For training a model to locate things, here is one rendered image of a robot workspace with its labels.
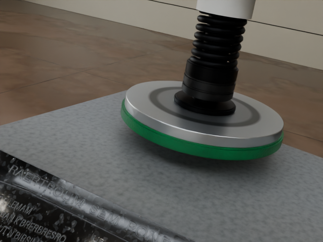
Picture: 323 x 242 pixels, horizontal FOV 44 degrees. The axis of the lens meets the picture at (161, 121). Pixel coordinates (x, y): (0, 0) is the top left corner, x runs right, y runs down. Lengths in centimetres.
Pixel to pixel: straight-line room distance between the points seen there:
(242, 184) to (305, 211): 7
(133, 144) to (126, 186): 11
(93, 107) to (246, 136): 27
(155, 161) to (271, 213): 15
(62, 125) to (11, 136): 7
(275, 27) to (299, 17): 37
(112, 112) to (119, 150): 13
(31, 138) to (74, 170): 9
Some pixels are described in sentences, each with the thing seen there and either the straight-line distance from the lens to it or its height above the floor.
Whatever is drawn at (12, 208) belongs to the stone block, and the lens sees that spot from 45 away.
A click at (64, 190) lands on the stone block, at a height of 81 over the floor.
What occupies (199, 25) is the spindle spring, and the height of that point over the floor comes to 98.
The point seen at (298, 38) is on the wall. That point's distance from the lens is 650.
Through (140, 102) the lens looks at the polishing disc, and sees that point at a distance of 50.
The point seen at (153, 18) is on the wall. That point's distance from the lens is 714.
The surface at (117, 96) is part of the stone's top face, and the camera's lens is 69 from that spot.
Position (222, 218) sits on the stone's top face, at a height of 82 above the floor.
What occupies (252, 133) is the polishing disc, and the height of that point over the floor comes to 88.
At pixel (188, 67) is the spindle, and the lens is 51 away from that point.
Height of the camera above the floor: 104
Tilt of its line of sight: 21 degrees down
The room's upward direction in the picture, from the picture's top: 10 degrees clockwise
